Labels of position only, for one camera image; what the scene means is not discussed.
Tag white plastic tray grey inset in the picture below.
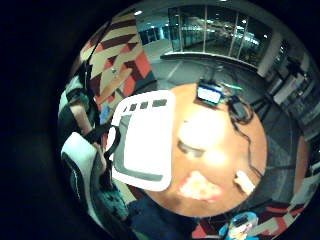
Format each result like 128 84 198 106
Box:
110 89 177 193

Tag small device with blue screen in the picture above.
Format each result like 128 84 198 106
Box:
195 82 225 107

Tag pink and white soft object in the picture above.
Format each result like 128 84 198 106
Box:
177 170 224 202

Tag black power adapter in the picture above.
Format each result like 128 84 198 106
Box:
229 95 255 125

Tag glass partition windows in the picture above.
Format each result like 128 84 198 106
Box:
167 4 274 67

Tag small white block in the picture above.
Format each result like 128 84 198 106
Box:
233 170 256 196

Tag black tripod stand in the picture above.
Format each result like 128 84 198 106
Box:
250 87 284 116

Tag blue colourful box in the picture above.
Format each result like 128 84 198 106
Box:
219 211 260 240

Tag wooden side table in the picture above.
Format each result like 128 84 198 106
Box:
293 134 310 196

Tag black strap loop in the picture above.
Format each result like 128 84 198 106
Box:
83 122 122 159

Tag thin black glove cable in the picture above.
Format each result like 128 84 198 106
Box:
83 20 113 111

